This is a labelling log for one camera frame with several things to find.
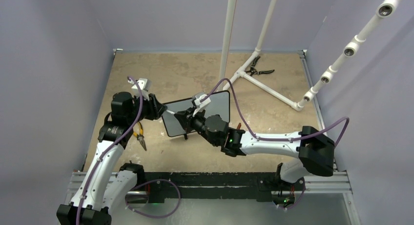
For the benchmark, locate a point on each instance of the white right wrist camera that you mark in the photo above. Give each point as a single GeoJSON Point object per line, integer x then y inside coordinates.
{"type": "Point", "coordinates": [200, 101]}

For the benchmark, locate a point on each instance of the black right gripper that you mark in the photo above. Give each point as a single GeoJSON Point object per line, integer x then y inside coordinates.
{"type": "Point", "coordinates": [186, 119]}

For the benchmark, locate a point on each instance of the white pipe with camera sockets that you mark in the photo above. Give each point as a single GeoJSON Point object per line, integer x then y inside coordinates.
{"type": "Point", "coordinates": [384, 10]}

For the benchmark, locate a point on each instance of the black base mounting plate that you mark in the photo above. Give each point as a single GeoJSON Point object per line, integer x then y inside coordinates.
{"type": "Point", "coordinates": [259, 186]}

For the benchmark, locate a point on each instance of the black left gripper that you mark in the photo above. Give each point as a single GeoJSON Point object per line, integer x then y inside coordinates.
{"type": "Point", "coordinates": [155, 109]}

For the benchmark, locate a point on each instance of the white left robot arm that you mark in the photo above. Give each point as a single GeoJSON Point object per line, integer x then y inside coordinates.
{"type": "Point", "coordinates": [96, 198]}

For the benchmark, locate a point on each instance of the aluminium frame rail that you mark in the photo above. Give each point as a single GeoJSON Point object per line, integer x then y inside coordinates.
{"type": "Point", "coordinates": [338, 183]}

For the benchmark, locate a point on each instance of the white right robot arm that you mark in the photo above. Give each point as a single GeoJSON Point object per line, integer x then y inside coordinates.
{"type": "Point", "coordinates": [311, 150]}

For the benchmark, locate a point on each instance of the yellow-handled pliers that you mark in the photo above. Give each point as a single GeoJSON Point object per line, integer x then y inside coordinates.
{"type": "Point", "coordinates": [139, 135]}

